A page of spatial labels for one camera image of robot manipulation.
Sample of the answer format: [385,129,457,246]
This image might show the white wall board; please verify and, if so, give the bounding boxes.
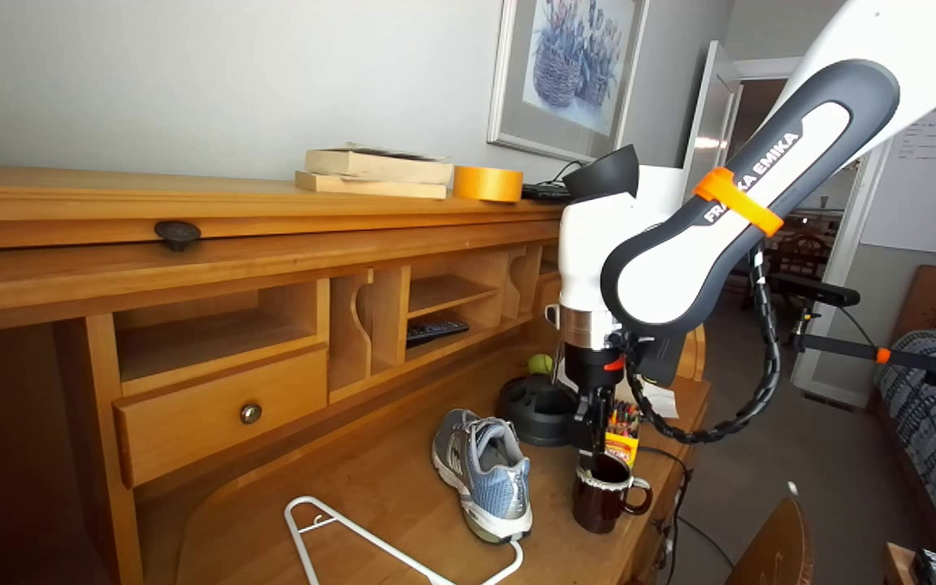
[861,107,936,264]

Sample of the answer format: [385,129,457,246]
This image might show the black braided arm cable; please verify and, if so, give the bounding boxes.
[625,252,785,449]

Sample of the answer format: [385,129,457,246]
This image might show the dark brown mug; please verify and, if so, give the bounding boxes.
[570,453,657,538]

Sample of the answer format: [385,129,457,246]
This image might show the black desk lamp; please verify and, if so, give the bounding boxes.
[495,145,645,449]

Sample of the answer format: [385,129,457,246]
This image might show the black remote control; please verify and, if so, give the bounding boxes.
[403,316,470,353]

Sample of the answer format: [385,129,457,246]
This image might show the wooden roll-top desk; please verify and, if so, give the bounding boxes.
[0,159,712,585]

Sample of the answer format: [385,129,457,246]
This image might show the white door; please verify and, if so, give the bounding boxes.
[677,39,746,198]

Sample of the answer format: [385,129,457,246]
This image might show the black roll-top knob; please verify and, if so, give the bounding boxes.
[153,218,206,254]

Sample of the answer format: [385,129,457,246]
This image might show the yellow green crayon box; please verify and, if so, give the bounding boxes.
[600,400,647,475]

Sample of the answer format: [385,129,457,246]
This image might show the white paper sheet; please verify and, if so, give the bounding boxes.
[639,374,684,423]

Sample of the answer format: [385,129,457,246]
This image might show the black camera stand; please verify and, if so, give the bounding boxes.
[765,270,936,409]

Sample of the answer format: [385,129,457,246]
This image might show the grey blue sneaker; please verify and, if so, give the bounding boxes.
[428,407,536,548]

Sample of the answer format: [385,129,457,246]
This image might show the wooden desk drawer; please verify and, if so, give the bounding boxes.
[112,345,330,489]

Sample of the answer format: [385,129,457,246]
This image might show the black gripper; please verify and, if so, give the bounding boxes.
[570,349,627,463]

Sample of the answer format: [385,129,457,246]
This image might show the framed blue flower picture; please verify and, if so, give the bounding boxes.
[483,0,653,167]

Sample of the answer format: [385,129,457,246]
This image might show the black lamp cable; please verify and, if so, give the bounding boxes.
[639,444,742,585]

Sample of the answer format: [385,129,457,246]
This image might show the white clothes hanger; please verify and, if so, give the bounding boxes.
[283,494,530,585]

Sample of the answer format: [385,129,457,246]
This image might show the white cylinder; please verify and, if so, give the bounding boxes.
[634,162,699,220]

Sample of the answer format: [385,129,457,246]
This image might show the orange arm strap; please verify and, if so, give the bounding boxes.
[692,162,785,242]

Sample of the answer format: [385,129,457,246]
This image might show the light wooden block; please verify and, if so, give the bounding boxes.
[303,148,457,188]
[296,169,452,201]

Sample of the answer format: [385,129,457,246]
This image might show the small side table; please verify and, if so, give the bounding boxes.
[885,541,936,585]

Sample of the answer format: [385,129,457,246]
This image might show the yellow tape roll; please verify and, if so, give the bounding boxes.
[452,162,525,210]

